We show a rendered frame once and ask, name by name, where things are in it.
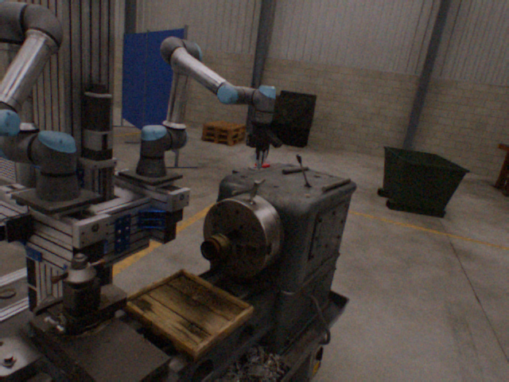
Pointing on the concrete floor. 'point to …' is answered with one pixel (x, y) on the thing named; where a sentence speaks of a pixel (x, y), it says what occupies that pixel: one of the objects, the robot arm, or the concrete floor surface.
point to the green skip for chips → (419, 181)
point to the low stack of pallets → (223, 132)
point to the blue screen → (147, 81)
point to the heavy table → (503, 172)
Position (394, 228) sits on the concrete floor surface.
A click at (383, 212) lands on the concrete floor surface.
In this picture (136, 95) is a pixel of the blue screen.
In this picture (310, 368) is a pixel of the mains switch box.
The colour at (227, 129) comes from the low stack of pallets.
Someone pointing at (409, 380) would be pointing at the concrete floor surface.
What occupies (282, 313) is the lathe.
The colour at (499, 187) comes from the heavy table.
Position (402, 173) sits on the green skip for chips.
